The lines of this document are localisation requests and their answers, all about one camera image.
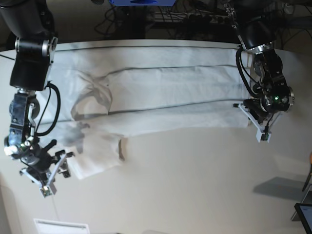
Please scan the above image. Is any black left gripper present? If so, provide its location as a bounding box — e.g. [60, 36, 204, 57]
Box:
[243, 86, 294, 119]

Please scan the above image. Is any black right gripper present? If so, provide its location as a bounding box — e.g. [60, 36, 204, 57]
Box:
[4, 136, 71, 178]

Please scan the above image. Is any white T-shirt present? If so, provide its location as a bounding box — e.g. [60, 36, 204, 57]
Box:
[42, 46, 249, 179]

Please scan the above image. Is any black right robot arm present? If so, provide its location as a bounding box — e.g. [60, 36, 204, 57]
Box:
[0, 0, 63, 182]

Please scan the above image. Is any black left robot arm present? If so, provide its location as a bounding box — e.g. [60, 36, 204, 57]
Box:
[223, 0, 293, 122]

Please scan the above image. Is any white paper sheet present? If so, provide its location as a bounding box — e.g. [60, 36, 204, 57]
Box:
[34, 219, 90, 234]

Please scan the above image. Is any black tablet stand leg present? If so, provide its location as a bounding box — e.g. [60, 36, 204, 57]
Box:
[302, 164, 312, 192]

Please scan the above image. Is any black tablet screen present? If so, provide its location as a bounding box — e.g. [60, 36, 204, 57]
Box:
[294, 203, 312, 234]

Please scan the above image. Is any blue box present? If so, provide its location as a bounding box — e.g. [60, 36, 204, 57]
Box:
[109, 0, 176, 6]

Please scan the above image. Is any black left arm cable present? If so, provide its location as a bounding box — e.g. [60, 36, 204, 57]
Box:
[235, 46, 261, 95]

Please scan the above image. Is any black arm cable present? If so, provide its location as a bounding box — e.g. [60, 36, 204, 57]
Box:
[235, 46, 261, 95]
[36, 82, 61, 136]

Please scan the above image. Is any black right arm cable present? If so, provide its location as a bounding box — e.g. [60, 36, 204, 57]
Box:
[36, 82, 61, 136]

